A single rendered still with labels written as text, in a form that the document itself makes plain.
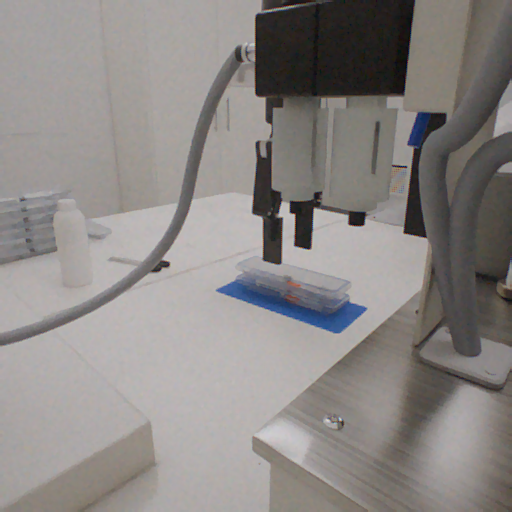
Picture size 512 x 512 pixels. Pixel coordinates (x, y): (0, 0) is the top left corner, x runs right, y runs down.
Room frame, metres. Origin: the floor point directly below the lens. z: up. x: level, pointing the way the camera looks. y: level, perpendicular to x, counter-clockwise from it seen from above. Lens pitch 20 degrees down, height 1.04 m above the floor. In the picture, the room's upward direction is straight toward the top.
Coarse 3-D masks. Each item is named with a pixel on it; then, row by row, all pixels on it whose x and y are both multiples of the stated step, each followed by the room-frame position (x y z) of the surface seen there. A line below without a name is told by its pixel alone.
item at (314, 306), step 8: (240, 280) 0.62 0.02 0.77; (248, 288) 0.63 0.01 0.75; (256, 288) 0.60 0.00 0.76; (264, 288) 0.59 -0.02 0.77; (272, 296) 0.60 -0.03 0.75; (280, 296) 0.57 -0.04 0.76; (288, 296) 0.56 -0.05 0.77; (296, 296) 0.59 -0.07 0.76; (296, 304) 0.57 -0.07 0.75; (304, 304) 0.55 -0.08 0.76; (312, 304) 0.54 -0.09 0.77; (320, 304) 0.53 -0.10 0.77; (344, 304) 0.54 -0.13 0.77; (320, 312) 0.54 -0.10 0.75; (328, 312) 0.53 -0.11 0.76
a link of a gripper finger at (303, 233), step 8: (304, 208) 0.62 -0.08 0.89; (312, 208) 0.61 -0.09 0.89; (296, 216) 0.63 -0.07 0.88; (304, 216) 0.62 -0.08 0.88; (312, 216) 0.62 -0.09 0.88; (296, 224) 0.63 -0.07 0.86; (304, 224) 0.62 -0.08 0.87; (312, 224) 0.62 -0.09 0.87; (296, 232) 0.63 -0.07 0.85; (304, 232) 0.62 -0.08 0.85; (312, 232) 0.62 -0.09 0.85; (296, 240) 0.63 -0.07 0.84; (304, 240) 0.62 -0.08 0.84; (312, 240) 0.62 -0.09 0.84; (304, 248) 0.62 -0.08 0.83
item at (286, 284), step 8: (248, 272) 0.61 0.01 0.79; (256, 272) 0.60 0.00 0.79; (264, 280) 0.61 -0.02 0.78; (272, 280) 0.58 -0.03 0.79; (280, 280) 0.57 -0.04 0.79; (288, 280) 0.57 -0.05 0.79; (288, 288) 0.58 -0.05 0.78; (296, 288) 0.56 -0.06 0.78; (304, 288) 0.55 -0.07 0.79; (312, 288) 0.54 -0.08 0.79; (344, 288) 0.54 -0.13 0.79; (312, 296) 0.55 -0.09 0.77; (320, 296) 0.54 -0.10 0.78; (328, 296) 0.52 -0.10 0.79; (336, 296) 0.52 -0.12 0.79
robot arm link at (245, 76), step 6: (240, 66) 0.55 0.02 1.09; (246, 66) 0.55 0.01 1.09; (252, 66) 0.55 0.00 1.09; (240, 72) 0.55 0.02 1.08; (246, 72) 0.55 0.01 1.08; (252, 72) 0.55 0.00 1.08; (234, 78) 0.55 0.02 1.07; (240, 78) 0.55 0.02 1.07; (246, 78) 0.55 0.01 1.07; (252, 78) 0.55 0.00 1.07; (234, 84) 0.56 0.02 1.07; (240, 84) 0.56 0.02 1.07; (246, 84) 0.55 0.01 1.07; (252, 84) 0.55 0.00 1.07
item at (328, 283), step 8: (256, 256) 0.67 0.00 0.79; (240, 264) 0.63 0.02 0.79; (248, 264) 0.63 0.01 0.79; (256, 264) 0.63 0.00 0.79; (264, 264) 0.63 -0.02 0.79; (272, 264) 0.63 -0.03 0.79; (264, 272) 0.60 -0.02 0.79; (272, 272) 0.60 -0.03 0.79; (280, 272) 0.60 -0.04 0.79; (288, 272) 0.60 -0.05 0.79; (296, 272) 0.60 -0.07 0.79; (304, 272) 0.60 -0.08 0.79; (312, 272) 0.60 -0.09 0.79; (296, 280) 0.56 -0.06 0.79; (304, 280) 0.56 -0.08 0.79; (312, 280) 0.56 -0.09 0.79; (320, 280) 0.56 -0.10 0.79; (328, 280) 0.56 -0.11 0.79; (336, 280) 0.56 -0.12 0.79; (344, 280) 0.56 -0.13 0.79; (320, 288) 0.54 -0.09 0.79; (328, 288) 0.54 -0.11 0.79; (336, 288) 0.54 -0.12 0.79
